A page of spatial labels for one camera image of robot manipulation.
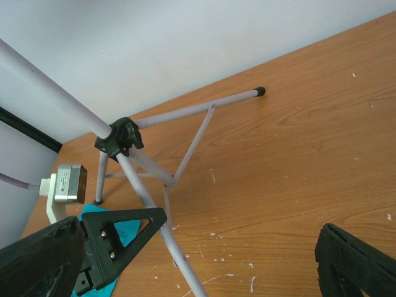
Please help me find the black frame post left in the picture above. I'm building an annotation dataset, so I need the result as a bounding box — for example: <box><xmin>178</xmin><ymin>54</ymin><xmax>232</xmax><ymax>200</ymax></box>
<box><xmin>1</xmin><ymin>107</ymin><xmax>62</xmax><ymax>153</ymax></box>

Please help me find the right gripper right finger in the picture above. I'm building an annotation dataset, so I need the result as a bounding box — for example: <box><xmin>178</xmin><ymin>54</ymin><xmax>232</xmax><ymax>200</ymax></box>
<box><xmin>314</xmin><ymin>223</ymin><xmax>395</xmax><ymax>296</ymax></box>

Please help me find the white music stand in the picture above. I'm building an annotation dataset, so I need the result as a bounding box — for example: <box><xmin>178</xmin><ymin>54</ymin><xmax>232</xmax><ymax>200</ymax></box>
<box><xmin>0</xmin><ymin>38</ymin><xmax>267</xmax><ymax>297</ymax></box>

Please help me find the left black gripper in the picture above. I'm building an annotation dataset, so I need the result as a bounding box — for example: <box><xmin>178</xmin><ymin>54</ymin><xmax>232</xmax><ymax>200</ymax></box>
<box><xmin>72</xmin><ymin>207</ymin><xmax>168</xmax><ymax>295</ymax></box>

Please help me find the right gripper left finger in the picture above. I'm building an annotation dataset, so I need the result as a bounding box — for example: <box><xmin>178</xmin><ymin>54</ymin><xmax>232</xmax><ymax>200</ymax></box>
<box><xmin>1</xmin><ymin>216</ymin><xmax>85</xmax><ymax>296</ymax></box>

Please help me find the blue sheet music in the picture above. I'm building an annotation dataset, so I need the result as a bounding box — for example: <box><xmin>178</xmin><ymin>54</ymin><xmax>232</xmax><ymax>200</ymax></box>
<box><xmin>70</xmin><ymin>202</ymin><xmax>152</xmax><ymax>297</ymax></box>

